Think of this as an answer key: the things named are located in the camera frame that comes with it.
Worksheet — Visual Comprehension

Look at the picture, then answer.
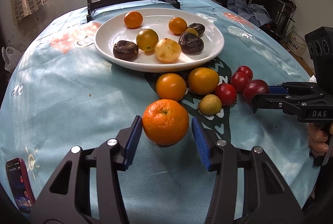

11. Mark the dark red plum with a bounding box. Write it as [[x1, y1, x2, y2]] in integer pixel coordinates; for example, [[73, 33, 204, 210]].
[[243, 79, 269, 104]]

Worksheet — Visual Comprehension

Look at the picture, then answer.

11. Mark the red cherry tomato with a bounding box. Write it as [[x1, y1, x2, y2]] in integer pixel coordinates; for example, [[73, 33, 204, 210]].
[[230, 72, 250, 93], [214, 83, 237, 107], [236, 65, 253, 81]]

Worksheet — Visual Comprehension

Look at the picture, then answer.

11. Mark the small olive-yellow fruit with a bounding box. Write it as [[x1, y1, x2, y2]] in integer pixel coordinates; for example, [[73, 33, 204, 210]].
[[199, 94, 222, 116]]

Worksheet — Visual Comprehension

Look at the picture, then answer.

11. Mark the large bumpy orange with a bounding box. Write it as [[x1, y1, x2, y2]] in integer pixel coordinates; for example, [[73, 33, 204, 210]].
[[142, 99, 189, 146]]

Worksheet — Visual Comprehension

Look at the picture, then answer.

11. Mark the small yellow fruit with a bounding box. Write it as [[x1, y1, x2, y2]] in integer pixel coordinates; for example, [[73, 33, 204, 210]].
[[185, 27, 199, 36]]

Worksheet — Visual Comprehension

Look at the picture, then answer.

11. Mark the pale yellow round fruit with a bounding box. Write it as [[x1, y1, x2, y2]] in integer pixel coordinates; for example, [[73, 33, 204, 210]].
[[155, 38, 181, 63]]

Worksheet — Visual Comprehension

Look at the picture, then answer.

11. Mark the smooth orange tangerine front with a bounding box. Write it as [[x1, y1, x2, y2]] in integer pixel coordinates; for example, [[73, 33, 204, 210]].
[[168, 17, 187, 35]]

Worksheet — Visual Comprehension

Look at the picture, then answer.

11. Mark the person's right hand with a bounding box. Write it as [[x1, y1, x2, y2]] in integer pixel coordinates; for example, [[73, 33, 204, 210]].
[[307, 123, 332, 156]]

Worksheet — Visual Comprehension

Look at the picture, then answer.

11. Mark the red smartphone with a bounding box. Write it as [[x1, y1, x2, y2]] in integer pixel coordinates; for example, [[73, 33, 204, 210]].
[[6, 157, 36, 214]]

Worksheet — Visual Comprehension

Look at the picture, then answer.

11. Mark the white plastic bucket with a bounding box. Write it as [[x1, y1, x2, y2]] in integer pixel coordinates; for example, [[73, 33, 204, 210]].
[[286, 26, 307, 57]]

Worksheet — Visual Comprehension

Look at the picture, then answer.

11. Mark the blue clothes pile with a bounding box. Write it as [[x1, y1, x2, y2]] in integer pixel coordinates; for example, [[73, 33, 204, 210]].
[[227, 0, 272, 27]]

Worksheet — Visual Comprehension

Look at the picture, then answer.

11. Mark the black shelf with electronics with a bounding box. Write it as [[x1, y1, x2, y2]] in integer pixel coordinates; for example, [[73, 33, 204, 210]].
[[245, 0, 296, 43]]

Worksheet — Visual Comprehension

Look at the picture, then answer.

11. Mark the dark wrinkled passion fruit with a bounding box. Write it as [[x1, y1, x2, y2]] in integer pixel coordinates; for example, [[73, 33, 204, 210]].
[[178, 32, 204, 54]]

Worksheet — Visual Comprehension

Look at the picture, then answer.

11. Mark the light blue patterned tablecloth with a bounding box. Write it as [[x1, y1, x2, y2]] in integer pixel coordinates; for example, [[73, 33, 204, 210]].
[[1, 0, 319, 223]]

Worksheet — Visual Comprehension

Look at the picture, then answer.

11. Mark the yellow-green tomato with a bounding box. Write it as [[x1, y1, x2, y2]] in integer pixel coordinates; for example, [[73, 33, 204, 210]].
[[136, 28, 159, 52]]

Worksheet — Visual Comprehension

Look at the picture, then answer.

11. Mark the white plastic bag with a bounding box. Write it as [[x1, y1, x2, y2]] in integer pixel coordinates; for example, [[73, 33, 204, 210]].
[[2, 47, 22, 74]]

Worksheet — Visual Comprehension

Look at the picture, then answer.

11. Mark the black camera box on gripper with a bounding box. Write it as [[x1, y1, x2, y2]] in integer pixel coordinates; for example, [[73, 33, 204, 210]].
[[305, 26, 333, 86]]

